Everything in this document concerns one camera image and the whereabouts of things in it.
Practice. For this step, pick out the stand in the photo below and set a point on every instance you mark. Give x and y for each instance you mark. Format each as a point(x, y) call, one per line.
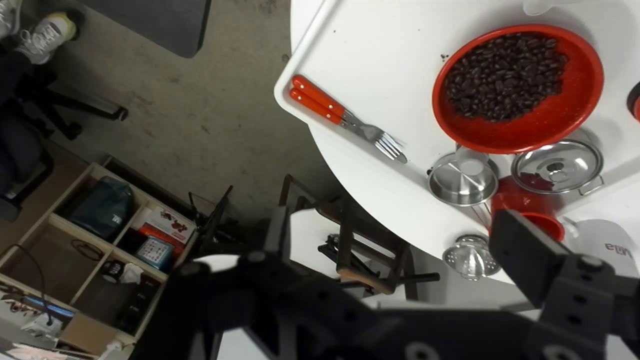
point(212, 220)

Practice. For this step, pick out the blue printed box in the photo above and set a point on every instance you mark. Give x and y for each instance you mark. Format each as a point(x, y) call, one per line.
point(155, 252)

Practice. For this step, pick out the wooden shelf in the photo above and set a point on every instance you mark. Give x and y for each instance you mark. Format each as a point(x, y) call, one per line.
point(55, 220)

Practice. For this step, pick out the red and black round object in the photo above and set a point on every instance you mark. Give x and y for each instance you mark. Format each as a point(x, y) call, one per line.
point(635, 102)

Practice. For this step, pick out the white tray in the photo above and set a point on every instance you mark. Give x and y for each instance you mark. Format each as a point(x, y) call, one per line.
point(380, 60)

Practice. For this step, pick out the steel pot lid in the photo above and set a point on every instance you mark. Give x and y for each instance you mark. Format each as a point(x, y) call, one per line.
point(557, 167)

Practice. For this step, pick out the black mug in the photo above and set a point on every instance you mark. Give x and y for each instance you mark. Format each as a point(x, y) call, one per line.
point(111, 271)

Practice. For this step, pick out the white printed box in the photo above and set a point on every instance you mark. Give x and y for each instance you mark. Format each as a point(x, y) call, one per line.
point(172, 225)

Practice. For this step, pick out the small steel pot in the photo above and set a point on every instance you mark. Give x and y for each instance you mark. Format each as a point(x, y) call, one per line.
point(462, 187)

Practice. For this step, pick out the dark floor mat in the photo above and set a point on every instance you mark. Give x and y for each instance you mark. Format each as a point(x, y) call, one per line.
point(160, 22)

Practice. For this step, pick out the white cup with print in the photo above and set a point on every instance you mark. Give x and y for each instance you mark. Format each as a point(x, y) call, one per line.
point(605, 242)

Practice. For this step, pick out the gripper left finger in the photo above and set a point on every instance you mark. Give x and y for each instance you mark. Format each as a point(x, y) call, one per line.
point(300, 310)

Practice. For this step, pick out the small grey cup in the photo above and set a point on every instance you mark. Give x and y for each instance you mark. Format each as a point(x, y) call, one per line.
point(472, 161)

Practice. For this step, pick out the colourless cup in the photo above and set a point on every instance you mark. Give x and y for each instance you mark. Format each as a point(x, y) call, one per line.
point(542, 6)

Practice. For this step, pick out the cardboard box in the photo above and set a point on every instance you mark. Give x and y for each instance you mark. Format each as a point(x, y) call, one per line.
point(87, 332)

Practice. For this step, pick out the dark teal bag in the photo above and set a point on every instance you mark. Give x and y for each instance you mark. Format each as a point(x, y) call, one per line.
point(102, 207)

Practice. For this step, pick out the office chair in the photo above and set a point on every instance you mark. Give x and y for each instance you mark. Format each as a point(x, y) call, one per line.
point(25, 145)

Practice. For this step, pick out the dark wooden chair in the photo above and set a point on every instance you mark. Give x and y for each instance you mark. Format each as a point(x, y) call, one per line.
point(370, 240)

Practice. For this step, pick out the small steel strainer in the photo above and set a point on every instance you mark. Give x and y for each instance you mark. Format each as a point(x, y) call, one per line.
point(470, 257)

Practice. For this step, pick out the orange bowl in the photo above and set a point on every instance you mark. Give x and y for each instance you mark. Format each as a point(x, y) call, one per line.
point(565, 110)

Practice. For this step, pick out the red mug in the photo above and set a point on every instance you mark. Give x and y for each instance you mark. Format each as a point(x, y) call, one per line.
point(515, 200)

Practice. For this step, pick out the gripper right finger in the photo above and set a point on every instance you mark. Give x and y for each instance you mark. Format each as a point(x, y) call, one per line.
point(580, 300)

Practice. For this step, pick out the heap of coffee beans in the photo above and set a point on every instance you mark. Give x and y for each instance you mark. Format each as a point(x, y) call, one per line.
point(505, 75)

